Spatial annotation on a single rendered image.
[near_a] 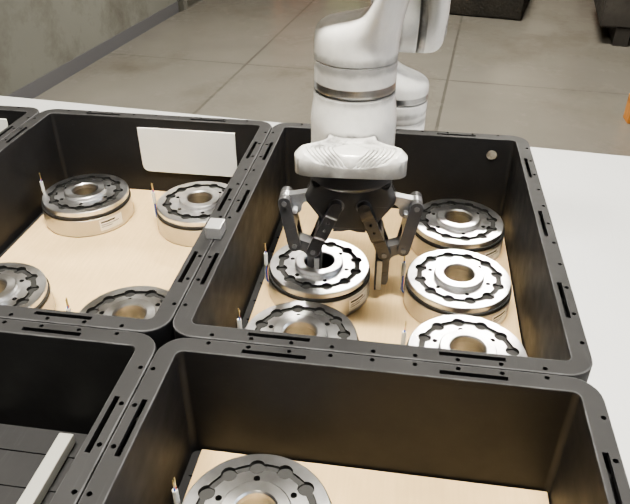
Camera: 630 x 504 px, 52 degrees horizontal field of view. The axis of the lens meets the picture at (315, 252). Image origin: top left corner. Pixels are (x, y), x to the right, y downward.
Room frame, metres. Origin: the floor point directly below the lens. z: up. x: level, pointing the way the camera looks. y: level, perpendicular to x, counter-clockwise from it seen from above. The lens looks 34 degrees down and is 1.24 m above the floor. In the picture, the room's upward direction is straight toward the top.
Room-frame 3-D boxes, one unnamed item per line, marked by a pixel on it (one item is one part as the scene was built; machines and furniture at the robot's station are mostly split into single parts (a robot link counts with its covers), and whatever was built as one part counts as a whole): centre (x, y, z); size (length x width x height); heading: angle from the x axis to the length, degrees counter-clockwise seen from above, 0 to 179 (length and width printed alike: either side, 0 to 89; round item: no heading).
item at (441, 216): (0.63, -0.16, 0.86); 0.05 x 0.05 x 0.01
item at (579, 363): (0.53, -0.07, 0.92); 0.40 x 0.30 x 0.02; 171
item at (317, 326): (0.43, 0.01, 0.86); 0.05 x 0.05 x 0.01
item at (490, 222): (0.63, -0.16, 0.86); 0.10 x 0.10 x 0.01
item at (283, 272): (0.54, 0.00, 0.86); 0.10 x 0.10 x 0.01
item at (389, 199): (0.54, -0.03, 0.96); 0.08 x 0.08 x 0.09
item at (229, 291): (0.53, -0.07, 0.87); 0.40 x 0.30 x 0.11; 171
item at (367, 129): (0.52, -0.03, 1.03); 0.11 x 0.09 x 0.06; 175
